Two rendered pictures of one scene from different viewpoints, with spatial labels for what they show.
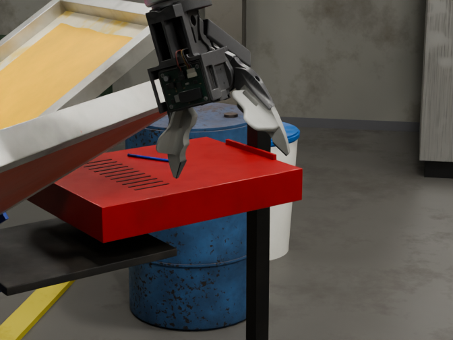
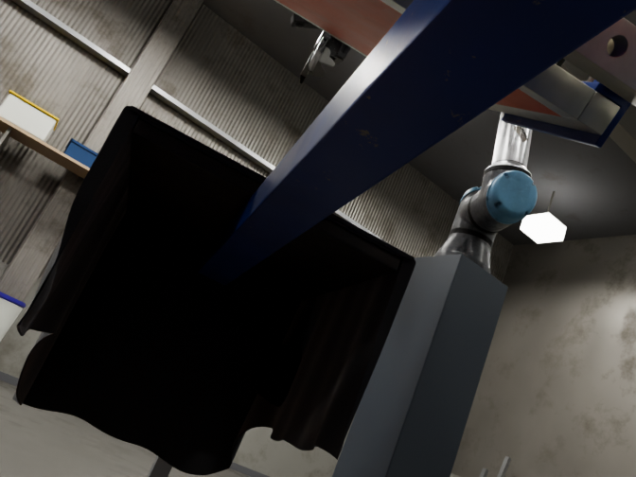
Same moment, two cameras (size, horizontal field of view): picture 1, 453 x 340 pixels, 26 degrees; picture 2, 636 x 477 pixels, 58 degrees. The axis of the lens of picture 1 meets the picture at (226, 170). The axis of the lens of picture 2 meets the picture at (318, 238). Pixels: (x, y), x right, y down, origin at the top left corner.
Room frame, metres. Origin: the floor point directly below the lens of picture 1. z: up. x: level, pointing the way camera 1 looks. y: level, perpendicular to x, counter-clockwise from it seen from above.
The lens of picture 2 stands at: (1.75, 1.16, 0.66)
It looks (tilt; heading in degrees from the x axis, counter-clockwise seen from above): 18 degrees up; 233
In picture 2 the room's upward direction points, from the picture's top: 24 degrees clockwise
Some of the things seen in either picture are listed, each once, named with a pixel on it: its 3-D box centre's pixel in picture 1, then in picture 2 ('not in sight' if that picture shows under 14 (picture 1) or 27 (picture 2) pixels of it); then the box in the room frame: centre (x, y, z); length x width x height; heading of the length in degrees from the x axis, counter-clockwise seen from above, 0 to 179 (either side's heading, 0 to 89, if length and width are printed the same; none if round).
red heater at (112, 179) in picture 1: (161, 183); not in sight; (2.55, 0.18, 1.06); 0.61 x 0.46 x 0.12; 125
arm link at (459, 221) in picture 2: not in sight; (479, 216); (0.60, 0.28, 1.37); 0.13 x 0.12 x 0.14; 57
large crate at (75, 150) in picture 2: not in sight; (85, 161); (0.20, -5.26, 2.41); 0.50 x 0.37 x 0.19; 169
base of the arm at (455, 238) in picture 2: not in sight; (465, 255); (0.60, 0.27, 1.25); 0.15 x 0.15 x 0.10
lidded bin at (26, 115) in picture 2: not in sight; (26, 121); (0.88, -5.40, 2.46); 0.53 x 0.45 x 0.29; 169
